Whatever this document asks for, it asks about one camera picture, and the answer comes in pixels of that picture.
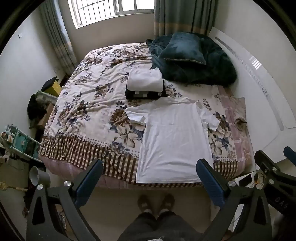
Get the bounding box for person's left slipper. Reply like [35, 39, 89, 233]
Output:
[137, 195, 152, 213]

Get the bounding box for person's dark trousers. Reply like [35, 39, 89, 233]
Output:
[118, 211, 206, 241]

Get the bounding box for floral blanket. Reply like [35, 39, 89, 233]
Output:
[38, 42, 238, 188]

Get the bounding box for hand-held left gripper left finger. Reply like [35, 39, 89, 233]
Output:
[26, 159, 103, 241]

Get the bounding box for dark teal pillow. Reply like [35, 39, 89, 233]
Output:
[159, 32, 207, 65]

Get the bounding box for white headboard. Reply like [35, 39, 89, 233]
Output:
[208, 27, 296, 164]

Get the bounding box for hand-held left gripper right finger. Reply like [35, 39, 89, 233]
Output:
[196, 159, 272, 241]

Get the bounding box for black phone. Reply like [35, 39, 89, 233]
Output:
[238, 175, 253, 186]

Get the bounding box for yellow box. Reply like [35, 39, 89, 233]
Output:
[52, 80, 62, 97]

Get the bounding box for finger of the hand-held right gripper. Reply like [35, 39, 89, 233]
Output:
[254, 150, 296, 186]
[283, 146, 296, 161]

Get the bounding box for person's right slipper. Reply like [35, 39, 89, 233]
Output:
[160, 193, 175, 213]

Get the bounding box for barred window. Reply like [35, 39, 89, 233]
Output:
[67, 0, 155, 29]

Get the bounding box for grey tube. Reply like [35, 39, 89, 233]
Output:
[29, 166, 51, 186]

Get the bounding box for person's slipper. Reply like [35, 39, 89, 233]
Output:
[160, 193, 175, 213]
[137, 195, 152, 213]

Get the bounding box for teal storage rack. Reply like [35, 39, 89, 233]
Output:
[0, 125, 40, 161]

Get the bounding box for dark teal duvet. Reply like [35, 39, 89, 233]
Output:
[146, 32, 237, 88]

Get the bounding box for white t-shirt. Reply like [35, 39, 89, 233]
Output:
[125, 96, 221, 184]

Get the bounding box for dark clothes pile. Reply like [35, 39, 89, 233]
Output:
[27, 94, 48, 120]

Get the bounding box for folded white clothes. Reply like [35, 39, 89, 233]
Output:
[128, 68, 163, 91]

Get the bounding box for cardboard box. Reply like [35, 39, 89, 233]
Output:
[36, 103, 55, 129]

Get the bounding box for folded black clothes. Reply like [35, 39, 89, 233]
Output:
[125, 86, 166, 100]

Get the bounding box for orange cable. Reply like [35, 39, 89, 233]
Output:
[253, 173, 265, 186]

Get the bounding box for grey-green curtain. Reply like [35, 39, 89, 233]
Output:
[154, 0, 218, 39]
[38, 0, 78, 78]

